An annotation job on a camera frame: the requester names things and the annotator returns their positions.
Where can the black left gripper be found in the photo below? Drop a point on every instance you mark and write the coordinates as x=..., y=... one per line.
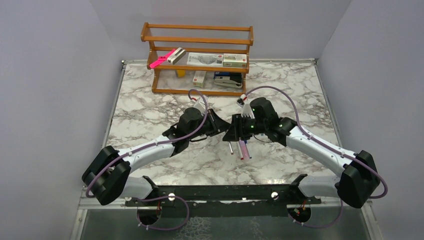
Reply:
x=218, y=126

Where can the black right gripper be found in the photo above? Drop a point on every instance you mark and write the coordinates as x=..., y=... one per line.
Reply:
x=237, y=122

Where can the brown cap white marker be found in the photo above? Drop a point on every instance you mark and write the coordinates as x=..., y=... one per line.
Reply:
x=230, y=148

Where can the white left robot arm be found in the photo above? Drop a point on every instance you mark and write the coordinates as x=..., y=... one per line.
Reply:
x=108, y=176

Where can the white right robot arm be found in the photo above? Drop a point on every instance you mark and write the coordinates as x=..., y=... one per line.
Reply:
x=354, y=178

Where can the pink highlighter pen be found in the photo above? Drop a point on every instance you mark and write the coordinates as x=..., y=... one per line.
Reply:
x=243, y=148

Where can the blue cap white marker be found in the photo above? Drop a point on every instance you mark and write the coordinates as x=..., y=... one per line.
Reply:
x=247, y=146

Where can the pink cap white marker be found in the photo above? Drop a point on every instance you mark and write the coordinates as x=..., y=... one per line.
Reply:
x=240, y=153

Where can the black grey stapler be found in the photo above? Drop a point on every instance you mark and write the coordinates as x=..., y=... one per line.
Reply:
x=228, y=79

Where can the small white red box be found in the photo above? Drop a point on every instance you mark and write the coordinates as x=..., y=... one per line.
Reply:
x=199, y=78

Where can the green white staples box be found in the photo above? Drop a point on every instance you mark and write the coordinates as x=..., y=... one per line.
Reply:
x=233, y=60

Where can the yellow small block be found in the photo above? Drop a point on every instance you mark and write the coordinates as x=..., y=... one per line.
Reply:
x=180, y=73

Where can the wooden two-tier shelf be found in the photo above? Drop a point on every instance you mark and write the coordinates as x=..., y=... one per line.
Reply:
x=162, y=38

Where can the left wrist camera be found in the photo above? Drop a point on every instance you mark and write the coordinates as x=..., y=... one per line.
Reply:
x=200, y=105

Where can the black front mounting rail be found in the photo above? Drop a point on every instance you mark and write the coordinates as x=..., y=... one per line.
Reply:
x=215, y=201

